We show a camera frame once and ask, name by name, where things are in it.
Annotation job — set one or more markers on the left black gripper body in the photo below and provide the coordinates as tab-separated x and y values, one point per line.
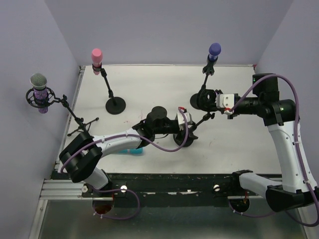
178	133

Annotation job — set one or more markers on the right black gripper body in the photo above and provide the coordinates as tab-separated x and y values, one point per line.
239	109

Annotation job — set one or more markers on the black round-base stand back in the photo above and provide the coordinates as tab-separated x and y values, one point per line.
208	70

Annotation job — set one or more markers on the black shock-mount round-base stand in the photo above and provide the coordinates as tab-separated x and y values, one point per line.
206	101

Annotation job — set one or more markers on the teal microphone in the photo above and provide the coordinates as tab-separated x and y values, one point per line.
134	152

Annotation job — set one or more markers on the dark purple microphone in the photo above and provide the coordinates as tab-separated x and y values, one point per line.
214	51

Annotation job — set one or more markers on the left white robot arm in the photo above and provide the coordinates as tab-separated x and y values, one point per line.
81	156

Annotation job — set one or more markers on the black round-base stand left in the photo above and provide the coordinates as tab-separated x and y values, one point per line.
114	105

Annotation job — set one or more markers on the pink microphone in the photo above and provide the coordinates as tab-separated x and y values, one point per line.
97	57

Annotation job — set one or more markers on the silver purple glitter microphone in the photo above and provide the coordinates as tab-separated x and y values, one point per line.
39	83

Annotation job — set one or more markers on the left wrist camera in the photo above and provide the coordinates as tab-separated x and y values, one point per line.
183	117

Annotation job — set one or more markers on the black mounting base rail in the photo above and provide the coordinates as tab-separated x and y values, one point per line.
170	190

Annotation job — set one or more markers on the aluminium extrusion rail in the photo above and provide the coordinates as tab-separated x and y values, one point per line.
67	190

